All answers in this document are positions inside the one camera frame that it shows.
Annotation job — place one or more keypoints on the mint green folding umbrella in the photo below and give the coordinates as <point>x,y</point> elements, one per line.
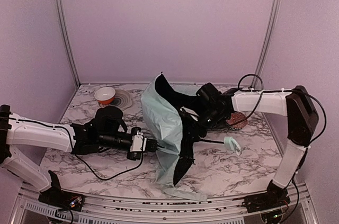
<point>161,113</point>

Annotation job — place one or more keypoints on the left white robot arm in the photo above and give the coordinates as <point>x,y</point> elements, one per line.
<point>107,130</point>

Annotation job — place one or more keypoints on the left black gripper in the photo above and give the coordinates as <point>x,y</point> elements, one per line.
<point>151,144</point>

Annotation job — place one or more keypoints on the aluminium frame post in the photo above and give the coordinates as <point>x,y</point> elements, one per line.
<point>273,16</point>
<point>66,42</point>

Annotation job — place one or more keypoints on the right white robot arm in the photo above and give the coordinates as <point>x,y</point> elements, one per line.
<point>297,106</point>

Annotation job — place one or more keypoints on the right aluminium frame post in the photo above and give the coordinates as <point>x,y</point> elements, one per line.
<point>273,16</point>

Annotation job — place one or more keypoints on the left aluminium frame post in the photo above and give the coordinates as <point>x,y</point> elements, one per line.
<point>66,42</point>

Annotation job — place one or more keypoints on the orange white bowl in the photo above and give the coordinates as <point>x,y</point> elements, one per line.
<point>105,95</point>

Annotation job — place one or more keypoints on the front aluminium rail base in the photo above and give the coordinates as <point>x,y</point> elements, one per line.
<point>112,209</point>

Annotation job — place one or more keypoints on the grey ringed plate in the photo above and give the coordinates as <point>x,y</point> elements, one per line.
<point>122,100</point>

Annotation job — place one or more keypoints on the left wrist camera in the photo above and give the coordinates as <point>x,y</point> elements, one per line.
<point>138,140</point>

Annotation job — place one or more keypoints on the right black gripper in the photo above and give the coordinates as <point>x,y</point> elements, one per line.
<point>198,114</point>

